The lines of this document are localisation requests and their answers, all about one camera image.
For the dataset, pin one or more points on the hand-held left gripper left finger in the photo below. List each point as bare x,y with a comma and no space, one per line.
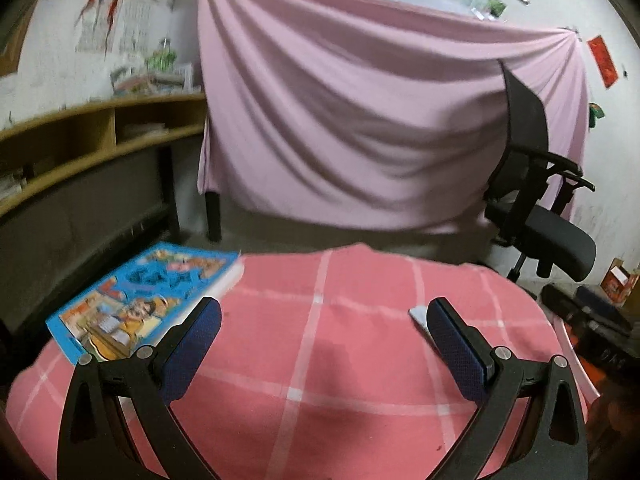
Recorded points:
195,345

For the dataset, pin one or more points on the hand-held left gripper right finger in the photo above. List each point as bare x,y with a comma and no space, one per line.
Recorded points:
455,350

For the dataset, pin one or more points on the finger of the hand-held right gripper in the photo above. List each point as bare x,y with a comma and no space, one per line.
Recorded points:
590,307

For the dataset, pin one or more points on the white paper scrap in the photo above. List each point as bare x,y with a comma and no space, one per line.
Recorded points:
417,316

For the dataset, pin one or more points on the red cardboard box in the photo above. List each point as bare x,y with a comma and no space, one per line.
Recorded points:
620,280

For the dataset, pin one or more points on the black office chair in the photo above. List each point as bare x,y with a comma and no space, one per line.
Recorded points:
550,240

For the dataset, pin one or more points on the colourful comic book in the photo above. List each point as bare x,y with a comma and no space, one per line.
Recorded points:
150,280

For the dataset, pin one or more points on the pink checked tablecloth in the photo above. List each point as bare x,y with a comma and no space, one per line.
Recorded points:
350,335

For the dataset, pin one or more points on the stack of papers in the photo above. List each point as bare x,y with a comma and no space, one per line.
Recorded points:
142,131

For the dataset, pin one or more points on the wooden shelf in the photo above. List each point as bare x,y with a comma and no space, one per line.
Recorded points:
75,160

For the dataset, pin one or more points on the pink hanging sheet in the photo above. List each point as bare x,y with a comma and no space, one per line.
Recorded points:
350,110

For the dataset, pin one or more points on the stack of books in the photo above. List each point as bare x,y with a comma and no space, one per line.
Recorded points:
150,80

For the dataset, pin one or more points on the green wall decoration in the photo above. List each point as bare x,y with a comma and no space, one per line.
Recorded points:
596,111
489,5

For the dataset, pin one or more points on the red wall paper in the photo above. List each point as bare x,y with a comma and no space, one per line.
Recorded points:
604,60

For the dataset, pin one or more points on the white wall calendar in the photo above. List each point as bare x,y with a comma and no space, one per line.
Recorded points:
130,27

